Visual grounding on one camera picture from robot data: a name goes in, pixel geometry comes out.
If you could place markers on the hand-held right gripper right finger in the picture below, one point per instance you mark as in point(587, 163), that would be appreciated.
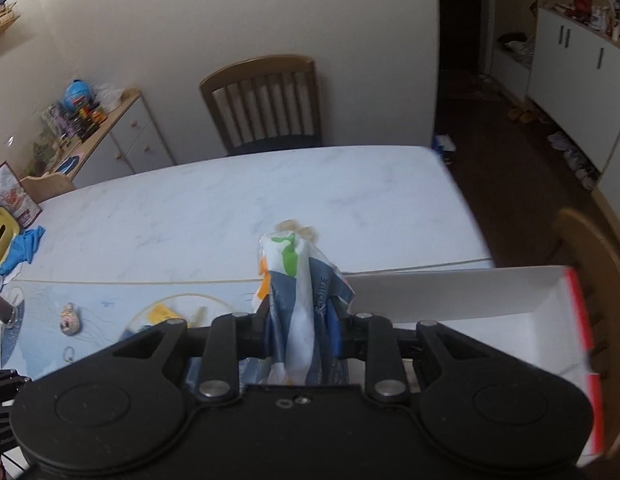
point(336, 332)

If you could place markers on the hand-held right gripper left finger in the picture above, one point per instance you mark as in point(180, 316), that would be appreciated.
point(260, 336)

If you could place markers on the white blue plastic packet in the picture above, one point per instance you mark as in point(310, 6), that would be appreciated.
point(300, 300)

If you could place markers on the bunny face plush charm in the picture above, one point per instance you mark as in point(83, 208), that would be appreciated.
point(70, 322)

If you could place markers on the white cardboard box red edge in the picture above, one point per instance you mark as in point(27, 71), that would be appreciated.
point(489, 300)

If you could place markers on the yellow paper piece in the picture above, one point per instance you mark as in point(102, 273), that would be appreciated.
point(162, 312)

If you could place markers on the glass tumbler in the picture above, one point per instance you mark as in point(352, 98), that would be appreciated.
point(1, 307)

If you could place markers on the small beige piece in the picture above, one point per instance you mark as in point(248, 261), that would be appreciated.
point(307, 233)
point(288, 224)

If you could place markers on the blue rubber glove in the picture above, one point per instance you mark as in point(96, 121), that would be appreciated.
point(22, 250)

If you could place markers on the yellow tissue box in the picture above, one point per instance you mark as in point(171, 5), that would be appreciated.
point(1, 240)

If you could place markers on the blue white box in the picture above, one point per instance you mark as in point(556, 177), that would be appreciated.
point(444, 147)

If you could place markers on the red printed paper bag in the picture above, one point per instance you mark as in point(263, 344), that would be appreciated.
point(12, 190)

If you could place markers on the pale wooden child chair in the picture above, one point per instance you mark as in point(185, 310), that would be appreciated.
point(47, 186)

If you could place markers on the white sideboard wooden top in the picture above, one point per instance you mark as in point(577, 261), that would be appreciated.
point(135, 135)

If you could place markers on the dark wooden slatted chair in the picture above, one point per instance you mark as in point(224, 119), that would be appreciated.
point(260, 67)

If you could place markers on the light brown wooden chair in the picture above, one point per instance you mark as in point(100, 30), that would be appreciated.
point(605, 260)

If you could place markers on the clear plastic bag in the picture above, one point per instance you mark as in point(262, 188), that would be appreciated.
point(109, 96)

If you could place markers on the yellow slippers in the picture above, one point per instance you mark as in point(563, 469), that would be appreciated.
point(527, 114)

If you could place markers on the white shoes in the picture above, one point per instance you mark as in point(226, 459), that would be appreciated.
point(574, 157)

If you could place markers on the blue globe toy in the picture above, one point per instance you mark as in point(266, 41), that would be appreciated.
point(79, 94)

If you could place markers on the open shelf with clothes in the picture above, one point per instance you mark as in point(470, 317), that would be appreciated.
point(514, 52)

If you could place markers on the wooden wall shelf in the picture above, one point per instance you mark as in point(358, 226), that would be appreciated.
point(2, 22)

